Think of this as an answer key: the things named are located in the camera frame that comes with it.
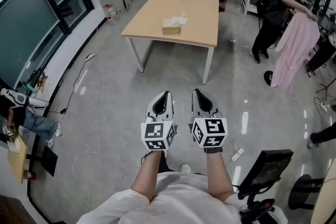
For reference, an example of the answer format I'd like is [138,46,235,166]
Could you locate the light wooden board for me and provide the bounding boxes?
[312,164,336,224]

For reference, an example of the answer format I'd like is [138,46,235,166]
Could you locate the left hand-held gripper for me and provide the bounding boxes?
[141,90,180,152]

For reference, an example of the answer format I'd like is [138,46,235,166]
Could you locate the pink garment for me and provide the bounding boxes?
[270,12,321,93]

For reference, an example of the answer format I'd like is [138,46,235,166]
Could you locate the person's left forearm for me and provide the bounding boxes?
[130,150,169,204]

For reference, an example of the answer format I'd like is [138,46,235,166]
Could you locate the black monitor on stand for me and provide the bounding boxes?
[237,149,295,224]

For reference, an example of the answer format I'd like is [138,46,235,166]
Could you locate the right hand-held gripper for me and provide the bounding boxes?
[187,89,228,149]

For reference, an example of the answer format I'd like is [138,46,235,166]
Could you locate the person's white shirt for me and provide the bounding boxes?
[76,172,288,224]

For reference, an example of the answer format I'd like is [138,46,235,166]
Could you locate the white paper sheet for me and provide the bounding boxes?
[171,16,189,26]

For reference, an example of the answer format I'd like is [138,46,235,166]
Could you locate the clear plastic water jug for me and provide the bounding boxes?
[102,4,119,26]

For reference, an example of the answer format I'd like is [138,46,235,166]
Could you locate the person's right forearm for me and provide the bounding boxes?
[204,146,236,203]

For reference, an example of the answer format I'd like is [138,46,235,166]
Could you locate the garment stand black base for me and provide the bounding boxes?
[263,70,276,87]

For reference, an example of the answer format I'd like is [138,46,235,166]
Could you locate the person's black trousers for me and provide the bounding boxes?
[156,156,208,175]

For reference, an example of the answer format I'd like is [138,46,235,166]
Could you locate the long white floor cable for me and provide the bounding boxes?
[72,70,106,215]

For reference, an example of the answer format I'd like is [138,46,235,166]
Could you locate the wooden table with white legs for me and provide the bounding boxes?
[120,0,220,85]

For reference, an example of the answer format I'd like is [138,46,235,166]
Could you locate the tan cardboard tissue box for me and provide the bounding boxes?
[161,18,182,35]

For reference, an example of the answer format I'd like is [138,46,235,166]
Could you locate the black round stand base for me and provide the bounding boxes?
[288,174,326,210]

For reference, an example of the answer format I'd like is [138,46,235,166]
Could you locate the pile of small tools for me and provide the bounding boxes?
[22,68,49,95]

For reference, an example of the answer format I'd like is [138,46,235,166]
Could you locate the small wooden table black base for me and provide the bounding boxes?
[7,135,59,185]

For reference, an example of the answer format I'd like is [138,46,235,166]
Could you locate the black framed window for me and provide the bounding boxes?
[0,0,96,89]

